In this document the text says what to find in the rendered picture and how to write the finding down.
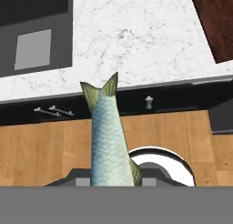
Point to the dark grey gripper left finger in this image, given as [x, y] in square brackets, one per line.
[80, 174]

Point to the black cabinet front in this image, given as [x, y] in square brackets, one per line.
[182, 97]

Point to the blue-green fish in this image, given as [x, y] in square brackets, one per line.
[106, 133]

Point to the dark brown cutting board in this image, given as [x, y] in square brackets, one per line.
[217, 21]

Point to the white round plate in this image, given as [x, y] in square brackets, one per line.
[177, 162]

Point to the dark grey open drawer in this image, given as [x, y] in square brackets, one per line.
[223, 118]

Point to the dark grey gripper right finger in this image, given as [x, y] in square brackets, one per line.
[156, 174]

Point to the dark grey hob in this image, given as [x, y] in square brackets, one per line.
[60, 36]

